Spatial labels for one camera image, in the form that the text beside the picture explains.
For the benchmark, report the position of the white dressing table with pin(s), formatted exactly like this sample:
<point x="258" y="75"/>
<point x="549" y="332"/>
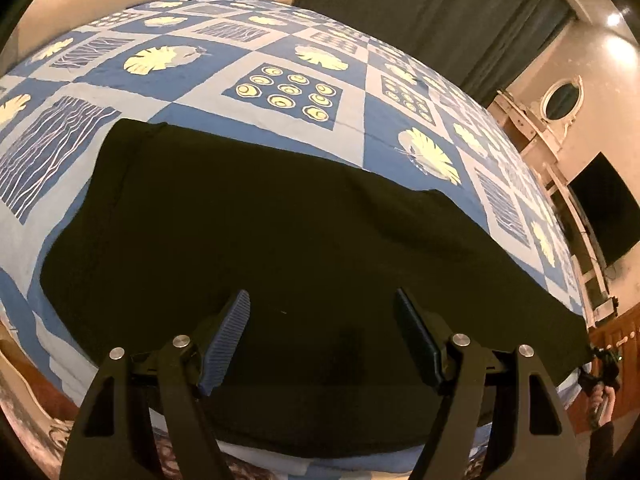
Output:
<point x="530" y="135"/>

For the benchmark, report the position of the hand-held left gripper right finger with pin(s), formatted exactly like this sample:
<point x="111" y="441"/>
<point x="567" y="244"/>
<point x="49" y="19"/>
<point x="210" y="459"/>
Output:
<point x="414" y="330"/>

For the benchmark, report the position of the dark green curtain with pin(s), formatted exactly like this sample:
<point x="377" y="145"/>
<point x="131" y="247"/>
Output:
<point x="425" y="10"/>

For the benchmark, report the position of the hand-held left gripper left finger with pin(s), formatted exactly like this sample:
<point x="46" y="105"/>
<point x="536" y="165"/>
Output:
<point x="229" y="332"/>

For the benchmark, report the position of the blue patterned bed sheet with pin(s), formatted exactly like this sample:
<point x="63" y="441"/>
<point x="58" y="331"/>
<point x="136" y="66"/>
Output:
<point x="200" y="85"/>

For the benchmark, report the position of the black television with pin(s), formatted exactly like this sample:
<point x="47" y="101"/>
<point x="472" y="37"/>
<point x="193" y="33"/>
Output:
<point x="610" y="210"/>

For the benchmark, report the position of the oval wall mirror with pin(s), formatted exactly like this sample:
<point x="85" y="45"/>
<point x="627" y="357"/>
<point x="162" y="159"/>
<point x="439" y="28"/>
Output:
<point x="562" y="99"/>

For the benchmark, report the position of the black pants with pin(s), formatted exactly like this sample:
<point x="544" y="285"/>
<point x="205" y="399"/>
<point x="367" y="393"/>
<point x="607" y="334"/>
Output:
<point x="275" y="220"/>

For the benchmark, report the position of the person's right forearm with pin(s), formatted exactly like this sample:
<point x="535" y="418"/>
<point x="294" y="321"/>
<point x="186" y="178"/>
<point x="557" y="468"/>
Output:
<point x="607" y="452"/>

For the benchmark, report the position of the brown wooden door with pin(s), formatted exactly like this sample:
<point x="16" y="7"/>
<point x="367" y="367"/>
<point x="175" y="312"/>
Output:
<point x="625" y="330"/>

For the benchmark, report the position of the person's right hand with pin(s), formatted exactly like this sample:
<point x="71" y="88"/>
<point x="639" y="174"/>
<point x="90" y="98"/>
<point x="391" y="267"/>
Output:
<point x="607" y="406"/>

